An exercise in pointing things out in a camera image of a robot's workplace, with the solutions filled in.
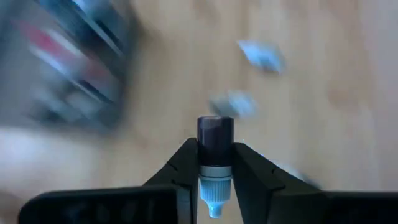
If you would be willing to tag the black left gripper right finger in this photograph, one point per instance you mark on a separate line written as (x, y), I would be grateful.
(252, 180)

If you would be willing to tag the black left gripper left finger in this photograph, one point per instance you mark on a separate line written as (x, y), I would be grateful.
(186, 174)

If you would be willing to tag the small dropper bottle white cap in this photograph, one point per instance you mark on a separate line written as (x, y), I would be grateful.
(233, 104)
(215, 140)

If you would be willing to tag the small purple label dropper bottle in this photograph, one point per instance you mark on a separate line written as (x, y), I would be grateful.
(261, 56)

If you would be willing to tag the grey translucent plastic bin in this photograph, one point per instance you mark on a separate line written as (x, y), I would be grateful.
(18, 84)

